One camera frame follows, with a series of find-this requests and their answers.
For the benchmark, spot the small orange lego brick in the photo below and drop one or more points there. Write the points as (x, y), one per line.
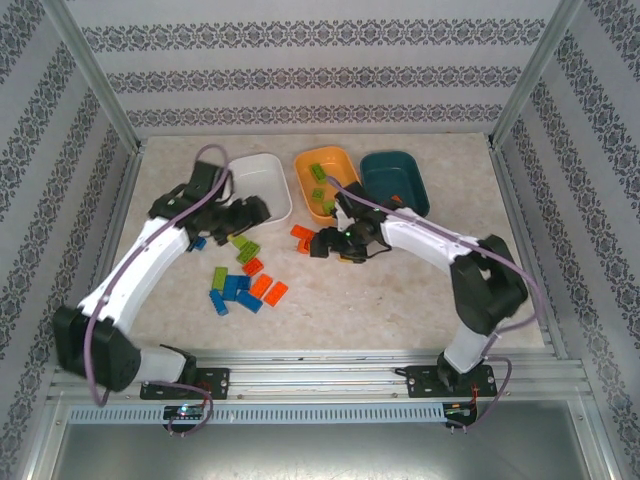
(301, 246)

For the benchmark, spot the small blue lego brick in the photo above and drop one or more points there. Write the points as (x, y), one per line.
(198, 243)

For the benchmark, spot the small green lego brick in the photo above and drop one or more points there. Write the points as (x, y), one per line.
(240, 241)
(328, 206)
(318, 194)

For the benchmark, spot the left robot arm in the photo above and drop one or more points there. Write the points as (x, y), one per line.
(145, 260)

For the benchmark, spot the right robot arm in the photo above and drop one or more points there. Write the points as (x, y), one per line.
(425, 240)

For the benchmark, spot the white plastic container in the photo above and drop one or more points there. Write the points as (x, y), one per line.
(265, 175)

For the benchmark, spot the teal plastic container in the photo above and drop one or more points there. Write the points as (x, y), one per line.
(390, 172)

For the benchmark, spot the orange plastic container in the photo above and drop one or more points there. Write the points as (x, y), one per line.
(342, 160)

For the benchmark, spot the small circuit board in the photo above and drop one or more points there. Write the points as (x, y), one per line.
(182, 412)
(462, 411)

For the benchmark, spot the grey metal base panel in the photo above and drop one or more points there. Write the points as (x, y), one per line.
(320, 452)

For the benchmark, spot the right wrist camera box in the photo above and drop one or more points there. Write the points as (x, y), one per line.
(342, 216)

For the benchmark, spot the aluminium side rail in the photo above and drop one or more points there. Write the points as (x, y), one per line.
(112, 225)
(512, 200)

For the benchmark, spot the aluminium front rail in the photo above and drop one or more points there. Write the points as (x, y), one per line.
(320, 380)

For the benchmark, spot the aluminium frame post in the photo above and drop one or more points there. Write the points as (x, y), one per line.
(96, 75)
(533, 75)

